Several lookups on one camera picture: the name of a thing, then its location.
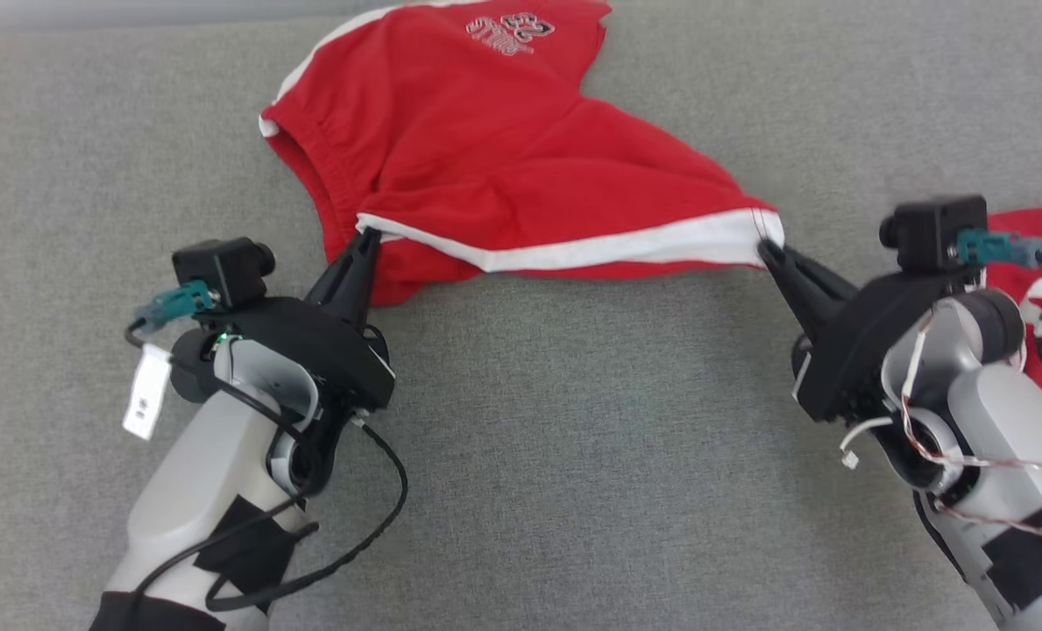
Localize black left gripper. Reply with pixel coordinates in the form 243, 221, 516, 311
214, 228, 396, 413

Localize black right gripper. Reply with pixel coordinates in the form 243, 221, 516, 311
757, 241, 986, 423

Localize red shorts with white stripes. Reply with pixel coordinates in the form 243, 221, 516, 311
258, 0, 786, 308

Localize white paper label tag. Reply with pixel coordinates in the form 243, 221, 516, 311
122, 344, 173, 441

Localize white wire with plug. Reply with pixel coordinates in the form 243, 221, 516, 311
839, 416, 895, 471

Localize teal left camera connector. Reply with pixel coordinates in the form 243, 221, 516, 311
133, 280, 220, 332

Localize teal camera connector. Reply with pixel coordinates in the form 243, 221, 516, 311
133, 280, 220, 332
956, 230, 1042, 273

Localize teal right camera connector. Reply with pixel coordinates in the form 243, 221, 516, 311
956, 230, 1042, 273

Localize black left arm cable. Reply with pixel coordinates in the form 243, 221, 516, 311
126, 320, 409, 614

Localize red white wire bundle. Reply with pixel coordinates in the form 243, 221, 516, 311
902, 307, 1042, 537

